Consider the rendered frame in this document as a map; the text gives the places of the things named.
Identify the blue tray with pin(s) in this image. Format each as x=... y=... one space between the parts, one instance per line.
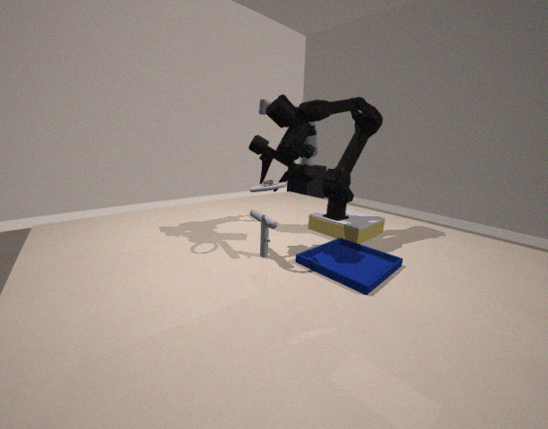
x=358 y=267

